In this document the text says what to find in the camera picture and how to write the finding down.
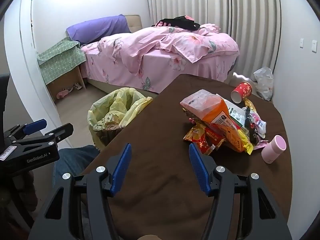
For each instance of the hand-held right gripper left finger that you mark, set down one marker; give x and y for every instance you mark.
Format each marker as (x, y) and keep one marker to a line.
(122, 165)

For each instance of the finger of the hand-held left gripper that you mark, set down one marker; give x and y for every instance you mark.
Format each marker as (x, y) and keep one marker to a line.
(62, 131)
(37, 125)

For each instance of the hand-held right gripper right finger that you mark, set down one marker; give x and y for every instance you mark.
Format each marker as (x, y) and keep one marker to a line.
(198, 170)

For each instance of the red snack packet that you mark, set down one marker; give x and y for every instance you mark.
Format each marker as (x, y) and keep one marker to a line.
(215, 138)
(197, 140)

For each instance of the yellow biscuit packet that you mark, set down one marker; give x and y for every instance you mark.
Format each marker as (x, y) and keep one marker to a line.
(243, 142)

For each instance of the bin with yellow plastic bag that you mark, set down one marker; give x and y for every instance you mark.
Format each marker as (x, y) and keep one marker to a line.
(120, 105)

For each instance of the orange snack bag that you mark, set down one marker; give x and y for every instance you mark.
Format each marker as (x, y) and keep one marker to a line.
(212, 110)

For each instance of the pink white wrapper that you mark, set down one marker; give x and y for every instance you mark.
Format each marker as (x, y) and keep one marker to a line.
(260, 123)

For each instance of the red paper cup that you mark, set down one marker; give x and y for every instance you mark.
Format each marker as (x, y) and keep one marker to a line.
(242, 90)

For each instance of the person's jeans leg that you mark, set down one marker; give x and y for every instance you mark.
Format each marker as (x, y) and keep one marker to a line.
(75, 160)

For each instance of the pink slipper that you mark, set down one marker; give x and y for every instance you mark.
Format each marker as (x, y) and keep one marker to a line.
(62, 94)

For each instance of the crumpled patterned paper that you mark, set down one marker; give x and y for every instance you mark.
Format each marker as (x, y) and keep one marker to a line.
(110, 123)

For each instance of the white sneaker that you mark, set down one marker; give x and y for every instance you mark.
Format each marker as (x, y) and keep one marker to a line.
(77, 86)

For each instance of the wooden nightstand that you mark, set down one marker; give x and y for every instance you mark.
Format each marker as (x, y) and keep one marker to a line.
(65, 82)

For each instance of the black packet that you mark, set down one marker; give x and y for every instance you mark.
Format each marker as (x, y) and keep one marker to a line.
(251, 130)

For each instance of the pale pink wrapper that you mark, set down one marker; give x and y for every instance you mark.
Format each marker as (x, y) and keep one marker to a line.
(261, 143)

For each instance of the green checkered cloth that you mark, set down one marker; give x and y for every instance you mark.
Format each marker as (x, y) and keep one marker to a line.
(60, 57)

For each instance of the pink cylindrical cup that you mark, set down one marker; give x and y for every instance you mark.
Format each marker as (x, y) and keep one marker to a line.
(273, 150)

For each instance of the gold foil wrapper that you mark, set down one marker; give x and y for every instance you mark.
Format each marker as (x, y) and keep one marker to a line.
(250, 103)

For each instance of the bed with pink sheet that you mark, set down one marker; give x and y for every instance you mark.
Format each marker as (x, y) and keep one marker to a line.
(160, 67)

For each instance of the white plastic bag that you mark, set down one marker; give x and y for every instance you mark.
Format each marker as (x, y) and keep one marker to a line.
(263, 82)

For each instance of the purple pillow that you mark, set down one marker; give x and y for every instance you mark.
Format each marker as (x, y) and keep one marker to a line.
(100, 28)

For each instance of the pink floral duvet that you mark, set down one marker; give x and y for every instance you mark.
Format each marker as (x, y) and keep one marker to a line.
(155, 42)

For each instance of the beige headboard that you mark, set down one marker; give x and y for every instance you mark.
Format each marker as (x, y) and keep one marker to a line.
(135, 21)

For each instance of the black garment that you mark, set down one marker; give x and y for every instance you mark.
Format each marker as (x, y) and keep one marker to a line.
(180, 22)

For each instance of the white pleated curtain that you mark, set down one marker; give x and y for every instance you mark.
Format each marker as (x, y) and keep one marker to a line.
(212, 5)

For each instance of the white wall socket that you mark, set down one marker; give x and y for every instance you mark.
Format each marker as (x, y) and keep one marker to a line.
(314, 46)
(301, 43)

